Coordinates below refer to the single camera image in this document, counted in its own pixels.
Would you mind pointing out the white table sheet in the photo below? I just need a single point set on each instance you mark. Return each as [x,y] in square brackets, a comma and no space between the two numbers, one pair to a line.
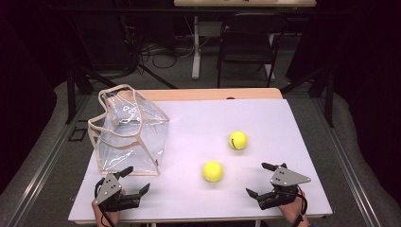
[195,126]

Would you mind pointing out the clear plastic tote bag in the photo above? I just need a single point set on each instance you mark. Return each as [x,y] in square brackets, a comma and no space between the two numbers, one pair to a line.
[132,148]

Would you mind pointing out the black metal stand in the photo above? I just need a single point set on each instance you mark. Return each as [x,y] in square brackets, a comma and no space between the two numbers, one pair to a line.
[329,97]
[71,94]

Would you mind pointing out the person's right hand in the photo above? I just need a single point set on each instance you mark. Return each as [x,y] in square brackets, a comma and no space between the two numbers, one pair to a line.
[293,211]

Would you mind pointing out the yellow tennis ball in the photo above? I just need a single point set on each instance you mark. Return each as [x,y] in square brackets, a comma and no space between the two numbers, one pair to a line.
[212,171]
[238,140]

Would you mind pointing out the wooden table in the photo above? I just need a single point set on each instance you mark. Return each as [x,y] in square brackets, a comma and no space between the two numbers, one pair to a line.
[205,94]

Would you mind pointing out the white desk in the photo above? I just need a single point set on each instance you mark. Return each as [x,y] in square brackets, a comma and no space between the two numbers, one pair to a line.
[196,56]

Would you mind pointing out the black square floor frame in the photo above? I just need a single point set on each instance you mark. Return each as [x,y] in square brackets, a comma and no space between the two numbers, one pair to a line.
[70,134]

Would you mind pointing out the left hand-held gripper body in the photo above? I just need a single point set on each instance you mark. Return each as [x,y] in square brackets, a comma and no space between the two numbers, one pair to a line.
[108,189]

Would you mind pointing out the black folding chair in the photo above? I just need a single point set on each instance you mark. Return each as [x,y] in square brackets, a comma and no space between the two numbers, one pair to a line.
[246,39]

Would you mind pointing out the dark curtain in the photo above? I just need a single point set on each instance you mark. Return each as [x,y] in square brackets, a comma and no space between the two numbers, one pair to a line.
[372,94]
[22,94]

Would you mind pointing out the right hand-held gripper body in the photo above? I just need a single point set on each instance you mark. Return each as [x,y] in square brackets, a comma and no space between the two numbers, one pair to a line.
[285,178]

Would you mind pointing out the aluminium floor rail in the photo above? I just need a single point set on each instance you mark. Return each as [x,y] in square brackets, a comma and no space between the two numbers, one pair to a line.
[346,167]
[44,167]

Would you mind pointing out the person's left hand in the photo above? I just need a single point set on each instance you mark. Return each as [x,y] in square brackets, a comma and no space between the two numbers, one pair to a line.
[115,218]

